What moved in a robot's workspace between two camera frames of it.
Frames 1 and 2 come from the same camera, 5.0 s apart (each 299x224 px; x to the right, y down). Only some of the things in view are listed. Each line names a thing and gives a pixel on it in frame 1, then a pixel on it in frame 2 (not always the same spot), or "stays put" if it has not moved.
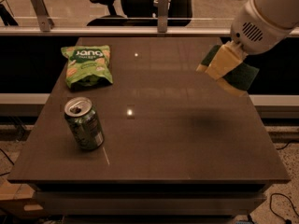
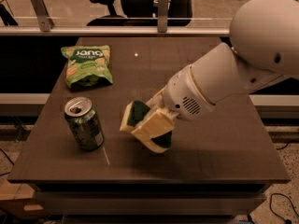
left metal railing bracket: (45, 21) stays put
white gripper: (256, 35) -> (182, 92)
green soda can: (84, 123) stays put
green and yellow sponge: (238, 82) -> (133, 113)
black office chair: (139, 7) stays put
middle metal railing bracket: (163, 10) stays put
